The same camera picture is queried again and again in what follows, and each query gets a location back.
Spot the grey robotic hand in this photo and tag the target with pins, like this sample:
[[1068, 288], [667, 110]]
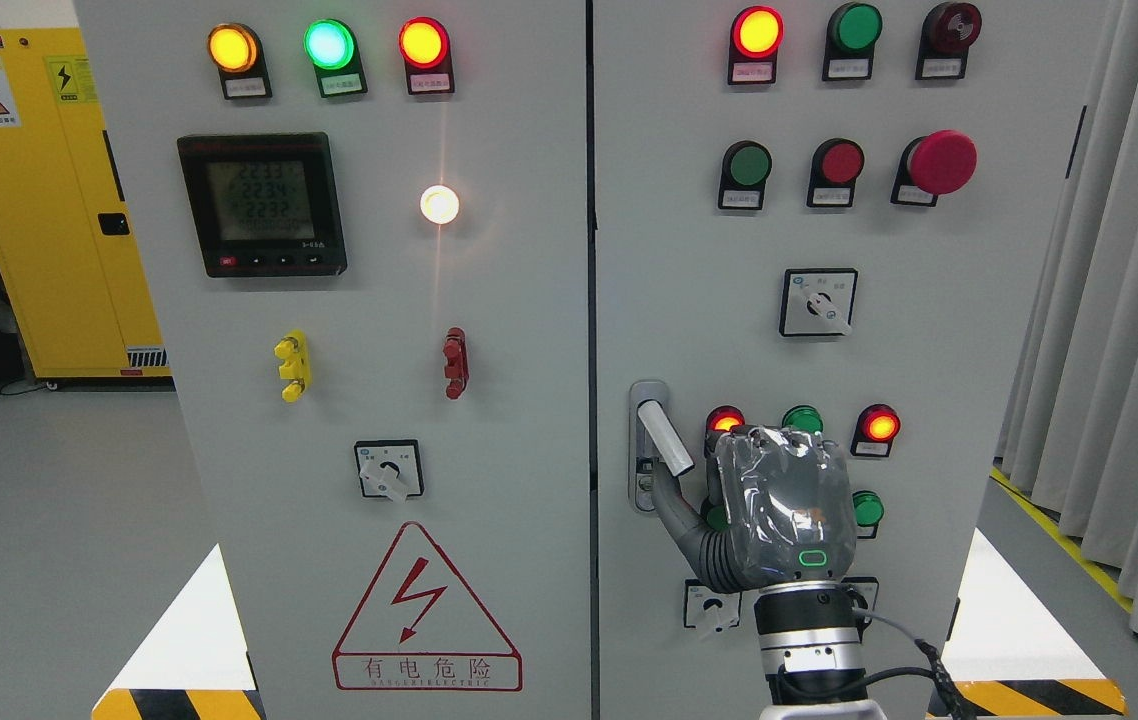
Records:
[[788, 501]]

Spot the silver swing door handle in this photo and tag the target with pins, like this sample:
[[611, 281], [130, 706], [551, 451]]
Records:
[[654, 443]]

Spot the robot forearm black silver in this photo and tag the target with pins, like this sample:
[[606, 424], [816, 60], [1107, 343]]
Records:
[[812, 653]]

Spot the green push button lower left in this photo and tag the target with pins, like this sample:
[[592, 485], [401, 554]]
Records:
[[715, 515]]

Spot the green push button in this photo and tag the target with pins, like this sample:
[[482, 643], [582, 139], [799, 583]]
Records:
[[715, 515], [869, 511], [744, 171]]

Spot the green push button lower right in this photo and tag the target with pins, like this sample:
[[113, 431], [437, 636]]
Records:
[[869, 511]]

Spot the green lamp middle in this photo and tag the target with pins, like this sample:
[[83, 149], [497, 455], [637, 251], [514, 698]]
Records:
[[803, 417]]

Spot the red lamp middle left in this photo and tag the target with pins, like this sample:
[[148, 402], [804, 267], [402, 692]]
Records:
[[721, 420]]

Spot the red lamp middle right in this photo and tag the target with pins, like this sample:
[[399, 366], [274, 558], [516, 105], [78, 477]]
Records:
[[875, 431]]

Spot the grey curtain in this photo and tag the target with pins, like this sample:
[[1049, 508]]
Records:
[[1070, 438]]

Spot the green push button upper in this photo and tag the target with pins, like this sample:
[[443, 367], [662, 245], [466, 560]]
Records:
[[744, 171]]

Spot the red push button upper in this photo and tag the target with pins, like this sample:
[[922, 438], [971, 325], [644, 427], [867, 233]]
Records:
[[835, 166]]

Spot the red terminal connector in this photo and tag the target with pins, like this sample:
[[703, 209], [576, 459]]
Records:
[[456, 367]]

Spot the red triangle warning sticker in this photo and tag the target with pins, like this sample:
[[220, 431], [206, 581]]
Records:
[[420, 627]]

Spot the red emergency stop button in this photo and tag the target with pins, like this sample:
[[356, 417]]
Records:
[[932, 166]]

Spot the grey electrical control cabinet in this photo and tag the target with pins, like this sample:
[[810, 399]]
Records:
[[585, 140]]

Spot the white indicator lamp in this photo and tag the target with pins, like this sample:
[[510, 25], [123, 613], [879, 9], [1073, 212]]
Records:
[[439, 204]]

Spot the red indicator lamp top right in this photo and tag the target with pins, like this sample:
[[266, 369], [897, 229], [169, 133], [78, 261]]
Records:
[[754, 42]]

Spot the red indicator lamp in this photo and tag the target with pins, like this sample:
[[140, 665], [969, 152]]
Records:
[[754, 42], [426, 50]]

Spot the green indicator lamp top right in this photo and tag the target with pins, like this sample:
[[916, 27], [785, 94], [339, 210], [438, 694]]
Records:
[[850, 40]]

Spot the green indicator lamp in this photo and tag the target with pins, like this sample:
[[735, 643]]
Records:
[[850, 40], [334, 53]]

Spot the yellow terminal connector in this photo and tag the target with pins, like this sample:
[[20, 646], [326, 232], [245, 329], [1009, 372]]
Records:
[[294, 369]]

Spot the dark red buzzer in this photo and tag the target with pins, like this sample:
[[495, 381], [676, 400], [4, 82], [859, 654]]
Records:
[[947, 35]]

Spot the red indicator lamp top left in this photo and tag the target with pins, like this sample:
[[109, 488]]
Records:
[[426, 50]]

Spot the black digital power meter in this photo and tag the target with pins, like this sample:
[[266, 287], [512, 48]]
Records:
[[264, 205]]

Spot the green indicator lamp top left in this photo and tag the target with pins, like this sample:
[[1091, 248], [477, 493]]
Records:
[[334, 53]]

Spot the yellow indicator lamp top left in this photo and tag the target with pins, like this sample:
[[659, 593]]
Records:
[[239, 57]]

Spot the yellow safety cabinet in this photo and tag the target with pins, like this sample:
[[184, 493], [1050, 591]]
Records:
[[69, 260]]

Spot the black key selector switch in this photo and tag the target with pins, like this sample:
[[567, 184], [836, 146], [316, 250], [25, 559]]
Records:
[[863, 591]]

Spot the lower white selector switch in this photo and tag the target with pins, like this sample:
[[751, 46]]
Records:
[[708, 614]]

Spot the upper right selector switch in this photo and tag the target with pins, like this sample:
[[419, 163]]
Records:
[[817, 302]]

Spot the left door selector switch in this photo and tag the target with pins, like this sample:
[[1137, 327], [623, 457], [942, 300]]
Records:
[[389, 468]]

